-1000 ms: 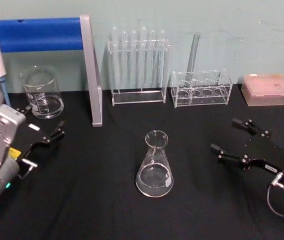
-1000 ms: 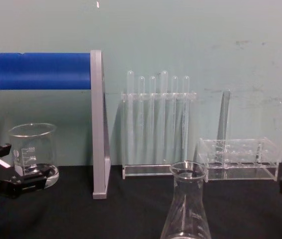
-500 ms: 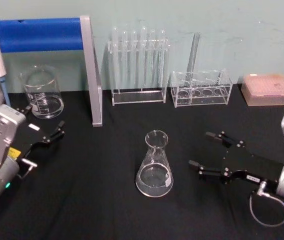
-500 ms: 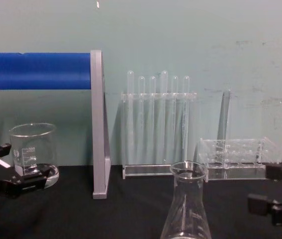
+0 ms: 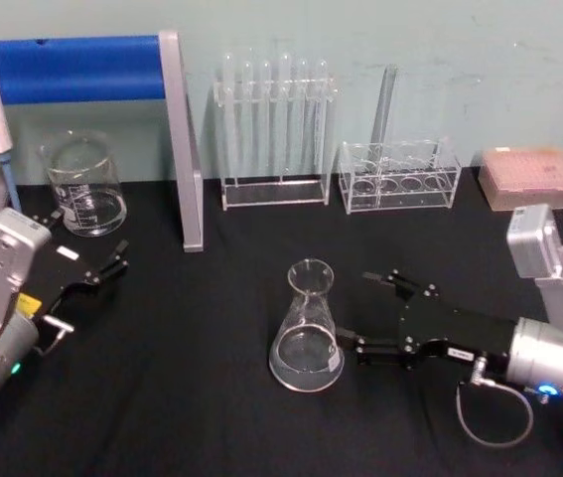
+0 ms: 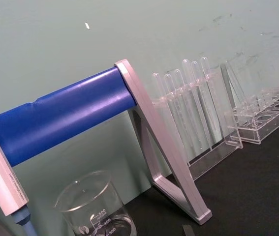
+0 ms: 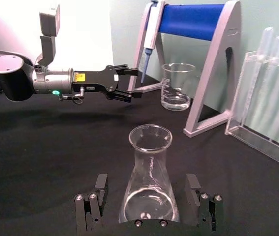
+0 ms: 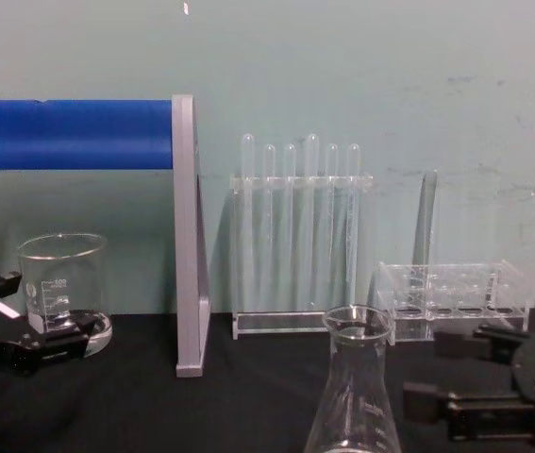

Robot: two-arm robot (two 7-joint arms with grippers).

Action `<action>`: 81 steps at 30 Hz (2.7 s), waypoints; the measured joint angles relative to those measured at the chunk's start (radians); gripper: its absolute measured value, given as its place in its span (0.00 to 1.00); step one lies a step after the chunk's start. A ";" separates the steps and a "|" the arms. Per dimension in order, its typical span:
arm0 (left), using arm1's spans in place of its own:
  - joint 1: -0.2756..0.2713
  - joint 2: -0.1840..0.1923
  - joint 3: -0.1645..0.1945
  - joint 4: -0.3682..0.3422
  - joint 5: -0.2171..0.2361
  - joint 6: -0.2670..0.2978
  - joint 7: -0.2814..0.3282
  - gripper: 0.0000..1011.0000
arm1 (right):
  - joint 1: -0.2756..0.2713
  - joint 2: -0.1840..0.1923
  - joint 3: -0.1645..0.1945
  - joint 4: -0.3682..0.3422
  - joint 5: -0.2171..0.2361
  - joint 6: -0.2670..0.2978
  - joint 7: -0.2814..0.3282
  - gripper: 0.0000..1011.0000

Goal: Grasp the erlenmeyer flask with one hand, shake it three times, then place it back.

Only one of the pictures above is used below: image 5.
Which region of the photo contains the clear acrylic pipette rack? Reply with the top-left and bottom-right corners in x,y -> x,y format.
212,74 -> 340,213

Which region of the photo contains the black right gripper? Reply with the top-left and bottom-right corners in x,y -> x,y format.
337,268 -> 517,374

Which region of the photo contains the glass test tube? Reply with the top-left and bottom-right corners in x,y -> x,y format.
369,64 -> 401,168

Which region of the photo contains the clear acrylic tube rack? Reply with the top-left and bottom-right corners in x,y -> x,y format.
337,138 -> 463,217

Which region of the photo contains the black table cloth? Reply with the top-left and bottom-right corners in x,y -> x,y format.
0,161 -> 563,477

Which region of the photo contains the glass conical flask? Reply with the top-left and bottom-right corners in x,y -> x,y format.
268,257 -> 347,393

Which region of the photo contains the pink pipette tip box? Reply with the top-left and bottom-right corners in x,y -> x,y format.
476,145 -> 563,213

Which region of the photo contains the glass beaker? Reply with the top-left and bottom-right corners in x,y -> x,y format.
37,129 -> 129,238

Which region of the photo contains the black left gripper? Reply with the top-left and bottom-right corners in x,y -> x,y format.
16,210 -> 131,325

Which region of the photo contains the blue stand bar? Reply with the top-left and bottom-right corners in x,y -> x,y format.
0,34 -> 164,106

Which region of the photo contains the thin dark cable silver plug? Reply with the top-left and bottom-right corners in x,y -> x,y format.
36,316 -> 76,357
454,355 -> 535,446

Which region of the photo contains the clear plastic transfer pipette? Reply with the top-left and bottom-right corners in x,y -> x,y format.
294,58 -> 313,184
311,59 -> 331,178
277,50 -> 296,186
256,59 -> 275,186

